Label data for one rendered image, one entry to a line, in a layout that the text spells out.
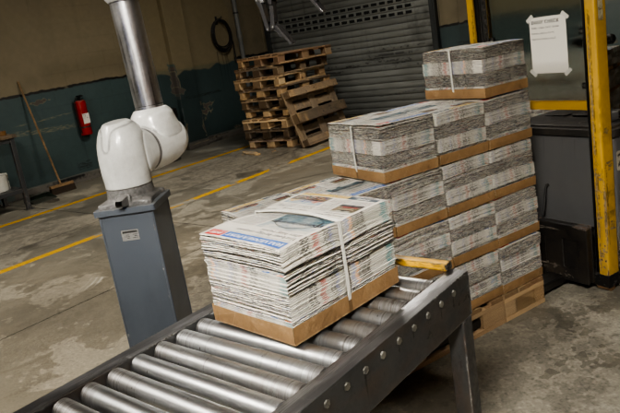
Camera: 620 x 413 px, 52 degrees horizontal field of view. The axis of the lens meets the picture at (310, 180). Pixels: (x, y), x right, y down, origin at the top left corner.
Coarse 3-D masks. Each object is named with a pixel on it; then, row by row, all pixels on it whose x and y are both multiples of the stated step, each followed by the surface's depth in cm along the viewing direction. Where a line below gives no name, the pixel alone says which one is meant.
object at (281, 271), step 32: (224, 224) 153; (256, 224) 150; (288, 224) 147; (320, 224) 143; (224, 256) 145; (256, 256) 136; (288, 256) 132; (320, 256) 140; (224, 288) 150; (256, 288) 141; (288, 288) 133; (320, 288) 141; (288, 320) 135
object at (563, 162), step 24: (552, 120) 347; (576, 120) 337; (552, 144) 334; (576, 144) 322; (552, 168) 338; (576, 168) 325; (552, 192) 341; (576, 192) 329; (552, 216) 345; (576, 216) 332
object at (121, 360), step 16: (192, 320) 159; (160, 336) 152; (128, 352) 147; (144, 352) 146; (96, 368) 142; (112, 368) 140; (128, 368) 143; (64, 384) 136; (80, 384) 135; (48, 400) 131
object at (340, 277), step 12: (264, 216) 158; (276, 216) 156; (288, 216) 154; (300, 216) 152; (312, 216) 150; (336, 216) 147; (336, 228) 143; (348, 228) 145; (336, 240) 143; (348, 240) 145; (336, 252) 144; (348, 252) 146; (336, 264) 143; (348, 264) 146; (336, 276) 144
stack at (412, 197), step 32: (480, 160) 278; (288, 192) 266; (320, 192) 257; (352, 192) 248; (384, 192) 249; (416, 192) 259; (448, 192) 269; (480, 192) 280; (448, 224) 270; (480, 224) 282; (416, 256) 262; (448, 256) 273; (480, 256) 284; (480, 288) 286; (448, 352) 279
